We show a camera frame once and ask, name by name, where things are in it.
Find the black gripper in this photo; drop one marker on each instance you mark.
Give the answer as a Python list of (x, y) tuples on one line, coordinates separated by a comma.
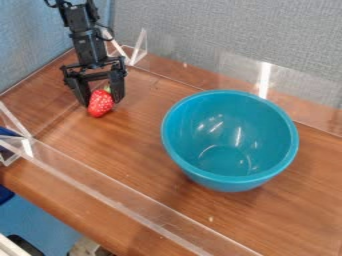
[(94, 66)]

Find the red toy strawberry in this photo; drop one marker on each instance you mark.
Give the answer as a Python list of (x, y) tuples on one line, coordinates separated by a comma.
[(101, 102)]

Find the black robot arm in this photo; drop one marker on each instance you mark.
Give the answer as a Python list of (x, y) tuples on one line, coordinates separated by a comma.
[(80, 17)]

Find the blue plastic bowl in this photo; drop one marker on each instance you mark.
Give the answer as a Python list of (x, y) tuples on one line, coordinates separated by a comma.
[(231, 139)]

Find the clear acrylic front barrier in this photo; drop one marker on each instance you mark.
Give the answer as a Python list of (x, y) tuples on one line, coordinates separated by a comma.
[(125, 220)]

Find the clear acrylic barrier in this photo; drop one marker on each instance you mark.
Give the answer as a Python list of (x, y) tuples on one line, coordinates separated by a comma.
[(125, 220), (311, 98)]

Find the clear acrylic back barrier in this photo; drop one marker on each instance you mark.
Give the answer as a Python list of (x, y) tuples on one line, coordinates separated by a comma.
[(311, 98)]

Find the black object bottom left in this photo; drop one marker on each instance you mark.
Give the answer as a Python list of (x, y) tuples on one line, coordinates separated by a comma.
[(25, 245)]

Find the clear acrylic corner bracket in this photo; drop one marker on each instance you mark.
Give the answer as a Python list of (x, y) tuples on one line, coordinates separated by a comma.
[(133, 53)]

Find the clear acrylic left bracket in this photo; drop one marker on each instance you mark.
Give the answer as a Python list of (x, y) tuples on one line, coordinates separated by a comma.
[(16, 137)]

